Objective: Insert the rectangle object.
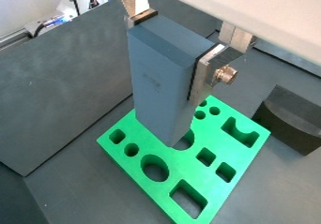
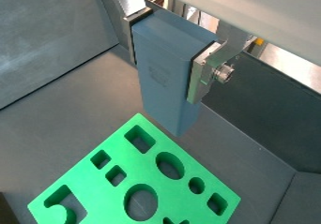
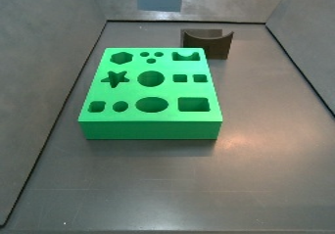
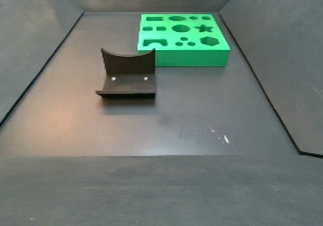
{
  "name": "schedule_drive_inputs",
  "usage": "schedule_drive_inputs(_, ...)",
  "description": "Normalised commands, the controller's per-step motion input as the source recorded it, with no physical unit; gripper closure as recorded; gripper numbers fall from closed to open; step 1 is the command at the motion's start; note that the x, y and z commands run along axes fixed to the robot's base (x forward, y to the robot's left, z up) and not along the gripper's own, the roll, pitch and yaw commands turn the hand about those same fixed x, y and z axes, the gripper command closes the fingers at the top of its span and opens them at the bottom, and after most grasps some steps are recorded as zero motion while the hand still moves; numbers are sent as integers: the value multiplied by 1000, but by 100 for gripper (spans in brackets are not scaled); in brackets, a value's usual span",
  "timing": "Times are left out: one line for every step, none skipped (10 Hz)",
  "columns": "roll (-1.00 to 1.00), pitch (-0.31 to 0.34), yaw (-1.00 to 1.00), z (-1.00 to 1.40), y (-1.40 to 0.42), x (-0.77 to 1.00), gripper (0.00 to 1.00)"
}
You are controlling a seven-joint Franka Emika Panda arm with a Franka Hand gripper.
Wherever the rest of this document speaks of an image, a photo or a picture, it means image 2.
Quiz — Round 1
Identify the green shape sorting board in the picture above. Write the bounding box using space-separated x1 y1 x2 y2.
29 114 241 224

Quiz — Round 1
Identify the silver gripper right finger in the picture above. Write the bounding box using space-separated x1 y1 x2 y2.
188 21 253 104

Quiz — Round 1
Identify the blue rectangular block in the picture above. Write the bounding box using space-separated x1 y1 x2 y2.
132 9 217 136

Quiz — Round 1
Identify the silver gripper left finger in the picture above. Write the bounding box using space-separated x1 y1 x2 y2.
109 0 154 66

